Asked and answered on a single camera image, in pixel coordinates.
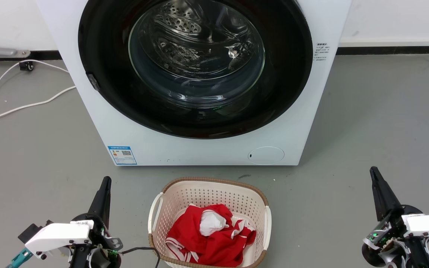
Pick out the stainless steel washer drum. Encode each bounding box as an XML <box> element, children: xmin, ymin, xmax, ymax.
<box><xmin>129</xmin><ymin>0</ymin><xmax>266</xmax><ymax>109</ymax></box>

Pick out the small printed text label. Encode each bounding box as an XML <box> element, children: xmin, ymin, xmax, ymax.
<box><xmin>314</xmin><ymin>42</ymin><xmax>329</xmax><ymax>60</ymax></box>

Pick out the black round washer door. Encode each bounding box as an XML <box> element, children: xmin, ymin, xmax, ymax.
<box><xmin>77</xmin><ymin>0</ymin><xmax>314</xmax><ymax>140</ymax></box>

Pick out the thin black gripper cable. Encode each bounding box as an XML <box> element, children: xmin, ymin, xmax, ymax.
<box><xmin>121</xmin><ymin>246</ymin><xmax>161</xmax><ymax>268</ymax></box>

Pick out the white plastic laundry basket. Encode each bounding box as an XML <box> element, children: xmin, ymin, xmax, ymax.
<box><xmin>148</xmin><ymin>177</ymin><xmax>272</xmax><ymax>268</ymax></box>

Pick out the blue energy label sticker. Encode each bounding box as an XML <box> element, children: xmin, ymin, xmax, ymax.
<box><xmin>107</xmin><ymin>146</ymin><xmax>137</xmax><ymax>165</ymax></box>

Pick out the thick white floor cable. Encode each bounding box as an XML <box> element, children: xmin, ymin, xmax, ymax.
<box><xmin>0</xmin><ymin>86</ymin><xmax>76</xmax><ymax>125</ymax></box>

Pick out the teal cable connector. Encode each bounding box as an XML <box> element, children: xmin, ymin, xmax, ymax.
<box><xmin>6</xmin><ymin>248</ymin><xmax>33</xmax><ymax>268</ymax></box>

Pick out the white front-load washing machine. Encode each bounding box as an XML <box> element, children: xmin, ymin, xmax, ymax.
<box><xmin>36</xmin><ymin>0</ymin><xmax>353</xmax><ymax>166</ymax></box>

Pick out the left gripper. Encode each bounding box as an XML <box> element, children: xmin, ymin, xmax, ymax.
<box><xmin>71</xmin><ymin>176</ymin><xmax>123</xmax><ymax>268</ymax></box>

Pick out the red garment with white stripes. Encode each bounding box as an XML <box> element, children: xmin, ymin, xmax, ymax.
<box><xmin>165</xmin><ymin>204</ymin><xmax>257</xmax><ymax>267</ymax></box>

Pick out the round white filter cover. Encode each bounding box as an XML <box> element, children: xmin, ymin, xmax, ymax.
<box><xmin>248</xmin><ymin>146</ymin><xmax>285</xmax><ymax>165</ymax></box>

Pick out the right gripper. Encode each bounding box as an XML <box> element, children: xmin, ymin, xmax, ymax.
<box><xmin>362</xmin><ymin>166</ymin><xmax>424</xmax><ymax>268</ymax></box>

